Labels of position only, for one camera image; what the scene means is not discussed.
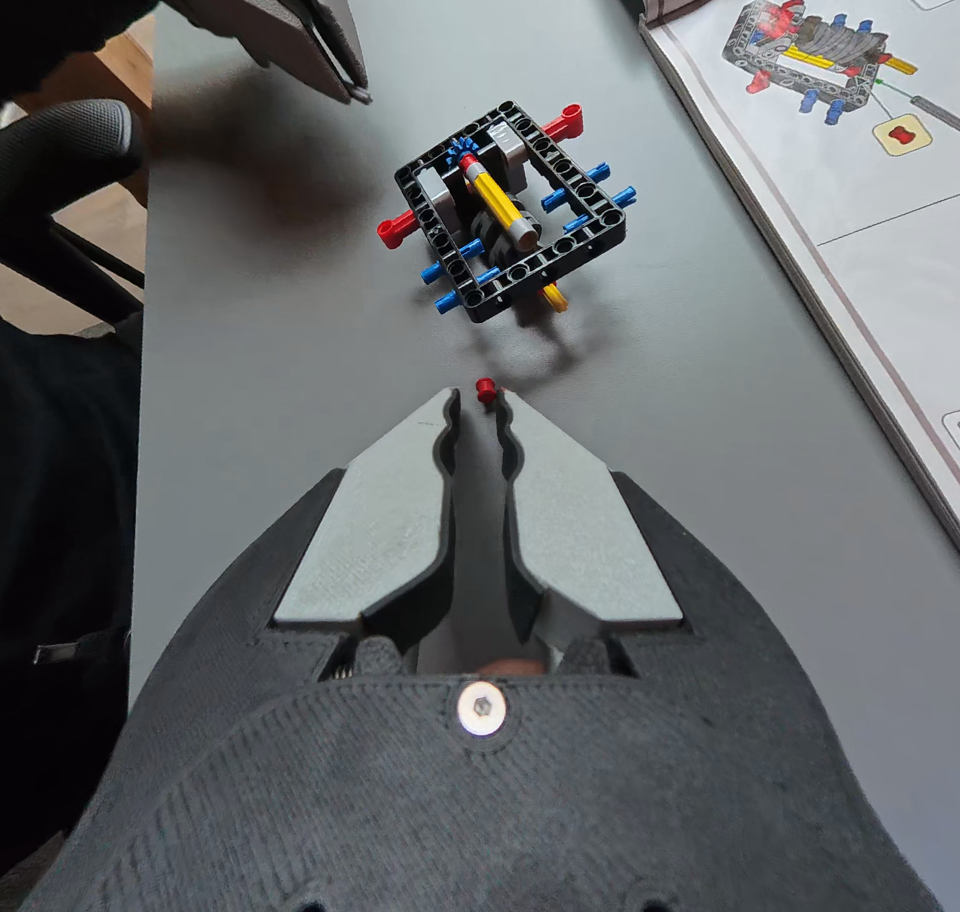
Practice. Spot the person's black clothing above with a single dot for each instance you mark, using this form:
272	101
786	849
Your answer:
60	477

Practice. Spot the small red lego bush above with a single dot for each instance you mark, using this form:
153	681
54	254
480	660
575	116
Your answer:
486	389

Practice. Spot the lego instruction booklet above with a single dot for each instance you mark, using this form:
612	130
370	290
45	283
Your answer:
862	252

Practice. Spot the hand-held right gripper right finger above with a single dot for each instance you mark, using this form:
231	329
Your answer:
577	529

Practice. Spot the black lego frame assembly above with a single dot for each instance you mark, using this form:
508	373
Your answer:
495	203

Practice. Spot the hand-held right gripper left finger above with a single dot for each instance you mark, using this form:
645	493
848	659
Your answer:
375	522

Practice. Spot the black mesh office chair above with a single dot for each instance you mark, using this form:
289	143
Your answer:
67	147

